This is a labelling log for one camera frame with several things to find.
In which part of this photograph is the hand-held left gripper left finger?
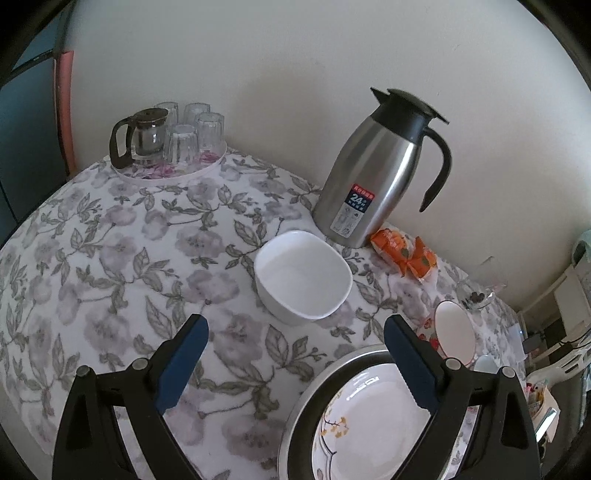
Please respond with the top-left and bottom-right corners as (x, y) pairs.
(52, 314), (209, 480)

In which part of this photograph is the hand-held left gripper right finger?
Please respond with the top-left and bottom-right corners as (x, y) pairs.
(384, 315), (541, 480)

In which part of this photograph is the black rim white plate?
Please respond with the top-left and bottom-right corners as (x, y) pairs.
(315, 362), (444, 480)

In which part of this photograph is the light blue bowl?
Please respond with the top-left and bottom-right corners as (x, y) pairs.
(473, 354), (502, 376)

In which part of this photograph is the stainless steel basin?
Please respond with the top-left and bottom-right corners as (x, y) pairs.
(277, 344), (481, 480)

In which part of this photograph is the white square bowl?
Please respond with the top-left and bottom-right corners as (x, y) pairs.
(254, 231), (354, 326)

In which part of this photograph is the clear glass tumbler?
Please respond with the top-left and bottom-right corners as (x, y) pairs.
(457, 281), (504, 311)

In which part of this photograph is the orange snack packet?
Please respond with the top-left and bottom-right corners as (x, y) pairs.
(369, 228), (413, 273)
(402, 236), (437, 281)

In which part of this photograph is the colourful toy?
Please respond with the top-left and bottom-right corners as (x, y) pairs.
(524, 378), (552, 416)

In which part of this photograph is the grey remote control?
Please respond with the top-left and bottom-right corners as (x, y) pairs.
(536, 406), (559, 444)

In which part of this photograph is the white plastic chair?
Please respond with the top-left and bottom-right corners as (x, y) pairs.
(526, 342), (591, 386)

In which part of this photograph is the white shelf unit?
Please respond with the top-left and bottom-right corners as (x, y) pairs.
(517, 263), (591, 344)

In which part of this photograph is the stainless steel thermos jug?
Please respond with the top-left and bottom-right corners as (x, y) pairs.
(311, 88), (452, 247)

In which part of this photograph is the white round tray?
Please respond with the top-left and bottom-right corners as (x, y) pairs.
(111, 138), (228, 185)

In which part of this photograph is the pink board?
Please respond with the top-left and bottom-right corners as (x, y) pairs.
(54, 50), (77, 178)

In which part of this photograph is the dark teal cabinet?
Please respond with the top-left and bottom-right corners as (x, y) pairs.
(0, 0), (75, 232)

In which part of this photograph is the glass teapot black handle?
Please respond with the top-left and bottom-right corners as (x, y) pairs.
(109, 107), (169, 170)

